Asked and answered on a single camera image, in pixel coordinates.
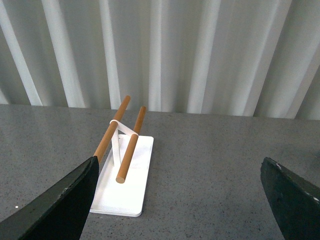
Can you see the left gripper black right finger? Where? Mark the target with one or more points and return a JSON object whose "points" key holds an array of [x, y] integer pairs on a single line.
{"points": [[294, 201]]}

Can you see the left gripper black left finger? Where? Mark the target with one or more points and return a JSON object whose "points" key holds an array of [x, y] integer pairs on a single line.
{"points": [[60, 213]]}

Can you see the white rack with wooden bars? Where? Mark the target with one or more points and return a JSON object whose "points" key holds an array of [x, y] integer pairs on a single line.
{"points": [[122, 181]]}

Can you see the white pleated curtain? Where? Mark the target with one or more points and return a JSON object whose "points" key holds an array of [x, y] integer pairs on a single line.
{"points": [[230, 57]]}

